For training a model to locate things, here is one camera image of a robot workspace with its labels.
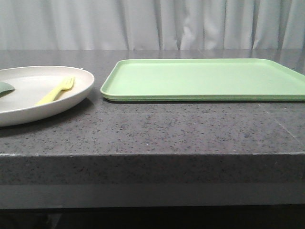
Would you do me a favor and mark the yellow plastic fork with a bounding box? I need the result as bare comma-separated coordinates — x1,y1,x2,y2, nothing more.
35,76,74,105

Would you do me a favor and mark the white round plate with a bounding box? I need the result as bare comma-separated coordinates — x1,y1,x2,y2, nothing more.
0,66,95,127

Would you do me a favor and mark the light green serving tray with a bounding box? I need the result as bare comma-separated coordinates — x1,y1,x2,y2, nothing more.
100,58,305,102

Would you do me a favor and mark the green plastic spoon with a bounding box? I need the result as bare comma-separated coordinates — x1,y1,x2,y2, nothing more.
0,82,15,97

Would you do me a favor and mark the white curtain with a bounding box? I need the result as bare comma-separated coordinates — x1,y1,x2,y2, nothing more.
0,0,305,51

